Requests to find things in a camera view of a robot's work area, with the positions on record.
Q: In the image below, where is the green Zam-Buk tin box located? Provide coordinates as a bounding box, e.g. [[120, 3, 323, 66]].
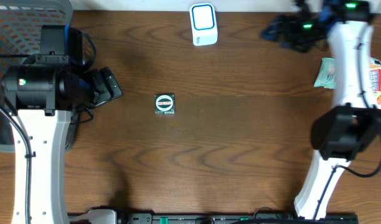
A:
[[154, 94, 175, 115]]

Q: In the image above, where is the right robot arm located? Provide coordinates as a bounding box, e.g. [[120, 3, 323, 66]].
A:
[[261, 1, 381, 223]]

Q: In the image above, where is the white wiper sheet bag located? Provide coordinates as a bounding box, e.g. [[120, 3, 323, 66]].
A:
[[369, 58, 381, 109]]

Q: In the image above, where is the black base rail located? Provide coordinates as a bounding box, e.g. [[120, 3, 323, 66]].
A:
[[69, 209, 359, 224]]

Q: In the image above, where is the dark grey mesh basket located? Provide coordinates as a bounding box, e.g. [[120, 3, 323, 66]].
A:
[[0, 0, 86, 153]]

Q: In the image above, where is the teal snack packet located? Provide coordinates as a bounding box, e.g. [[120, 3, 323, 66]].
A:
[[314, 57, 336, 89]]

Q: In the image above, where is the white barcode scanner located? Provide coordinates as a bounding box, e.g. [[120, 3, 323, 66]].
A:
[[189, 2, 218, 47]]

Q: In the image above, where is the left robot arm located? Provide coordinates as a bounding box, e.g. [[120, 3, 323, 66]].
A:
[[0, 25, 122, 223]]

